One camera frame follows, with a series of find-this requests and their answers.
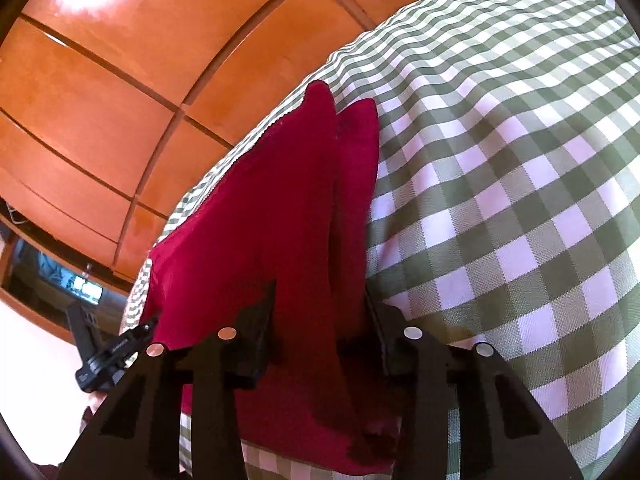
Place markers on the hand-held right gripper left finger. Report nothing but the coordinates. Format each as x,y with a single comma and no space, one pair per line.
252,332

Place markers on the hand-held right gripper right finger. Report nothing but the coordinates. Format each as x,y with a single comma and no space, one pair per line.
381,332

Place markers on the red shirt with floral embroidery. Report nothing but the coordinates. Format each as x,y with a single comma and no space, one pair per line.
295,220

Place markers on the dark open shelf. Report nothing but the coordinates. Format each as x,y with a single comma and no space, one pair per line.
45,272

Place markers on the green checked bed sheet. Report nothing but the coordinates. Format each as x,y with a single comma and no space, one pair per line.
500,170

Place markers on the wooden panelled wardrobe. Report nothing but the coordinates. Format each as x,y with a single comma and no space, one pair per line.
125,90

